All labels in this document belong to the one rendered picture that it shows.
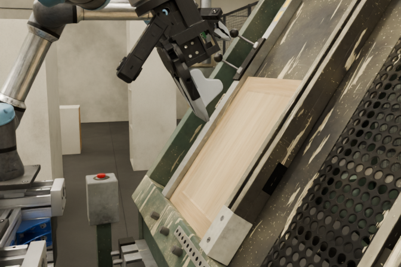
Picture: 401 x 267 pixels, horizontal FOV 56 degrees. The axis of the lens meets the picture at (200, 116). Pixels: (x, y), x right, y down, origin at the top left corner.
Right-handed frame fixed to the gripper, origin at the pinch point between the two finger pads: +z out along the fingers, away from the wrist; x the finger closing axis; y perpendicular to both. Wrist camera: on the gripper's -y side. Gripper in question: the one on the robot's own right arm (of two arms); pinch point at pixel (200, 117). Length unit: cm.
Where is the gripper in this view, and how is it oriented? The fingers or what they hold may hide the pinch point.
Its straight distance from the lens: 62.5
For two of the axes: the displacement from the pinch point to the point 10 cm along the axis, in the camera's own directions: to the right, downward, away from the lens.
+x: -2.6, -1.4, 9.6
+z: 4.5, 8.6, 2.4
